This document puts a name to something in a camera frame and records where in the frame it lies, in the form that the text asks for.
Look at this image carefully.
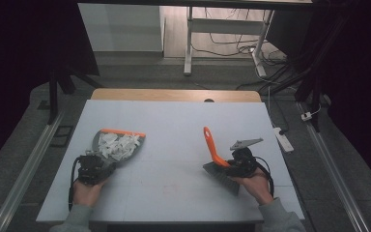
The tangle of floor cables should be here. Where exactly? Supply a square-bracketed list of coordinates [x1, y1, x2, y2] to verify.
[191, 7, 293, 92]

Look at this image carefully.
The pile of white paper scraps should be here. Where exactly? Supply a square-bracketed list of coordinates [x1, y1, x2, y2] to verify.
[97, 131, 142, 161]

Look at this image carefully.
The person's right hand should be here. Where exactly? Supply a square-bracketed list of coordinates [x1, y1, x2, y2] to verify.
[237, 167, 275, 207]

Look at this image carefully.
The black tripod stand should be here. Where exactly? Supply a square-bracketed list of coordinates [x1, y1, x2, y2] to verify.
[260, 13, 356, 133]

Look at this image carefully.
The aluminium floor rail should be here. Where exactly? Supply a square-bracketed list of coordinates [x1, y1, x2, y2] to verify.
[297, 101, 371, 232]
[0, 109, 66, 232]

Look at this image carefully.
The wooden table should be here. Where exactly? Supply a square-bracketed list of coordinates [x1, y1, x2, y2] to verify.
[90, 88, 263, 103]

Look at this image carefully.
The white metal desk frame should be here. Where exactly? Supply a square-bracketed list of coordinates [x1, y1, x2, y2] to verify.
[183, 5, 275, 78]

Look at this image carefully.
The orange-handled grey brush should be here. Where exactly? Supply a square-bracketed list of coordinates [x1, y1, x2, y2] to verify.
[202, 126, 242, 197]

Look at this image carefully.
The white adapter with cable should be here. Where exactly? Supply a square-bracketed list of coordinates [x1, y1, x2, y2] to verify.
[300, 103, 323, 123]

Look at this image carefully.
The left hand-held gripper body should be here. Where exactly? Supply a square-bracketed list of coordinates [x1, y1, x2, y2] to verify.
[75, 149, 118, 187]

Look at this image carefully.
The black metal stand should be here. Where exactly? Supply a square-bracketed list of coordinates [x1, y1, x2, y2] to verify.
[45, 62, 105, 126]

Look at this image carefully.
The white power strip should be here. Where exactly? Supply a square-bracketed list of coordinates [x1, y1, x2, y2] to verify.
[272, 126, 295, 154]

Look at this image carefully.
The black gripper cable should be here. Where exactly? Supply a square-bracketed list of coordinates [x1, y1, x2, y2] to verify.
[253, 156, 276, 198]
[68, 156, 82, 213]

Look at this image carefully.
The black floor plate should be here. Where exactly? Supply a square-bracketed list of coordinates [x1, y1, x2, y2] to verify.
[49, 125, 75, 149]

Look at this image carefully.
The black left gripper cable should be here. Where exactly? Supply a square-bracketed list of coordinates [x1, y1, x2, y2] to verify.
[68, 156, 82, 213]

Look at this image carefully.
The white panel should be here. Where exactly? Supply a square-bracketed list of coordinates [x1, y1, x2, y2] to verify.
[77, 3, 166, 53]

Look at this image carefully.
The grey dustpan with orange edge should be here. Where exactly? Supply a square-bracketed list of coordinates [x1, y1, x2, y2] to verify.
[91, 128, 147, 164]

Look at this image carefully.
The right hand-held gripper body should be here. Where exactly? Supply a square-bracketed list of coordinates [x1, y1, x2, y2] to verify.
[225, 137, 265, 179]

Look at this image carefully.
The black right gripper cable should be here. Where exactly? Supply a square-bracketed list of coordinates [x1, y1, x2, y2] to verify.
[253, 156, 276, 198]

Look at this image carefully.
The dark curtain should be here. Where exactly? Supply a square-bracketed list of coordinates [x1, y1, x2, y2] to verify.
[265, 0, 371, 196]
[0, 0, 100, 177]

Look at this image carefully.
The person's left hand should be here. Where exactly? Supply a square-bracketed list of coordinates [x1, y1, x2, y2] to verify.
[71, 178, 109, 208]

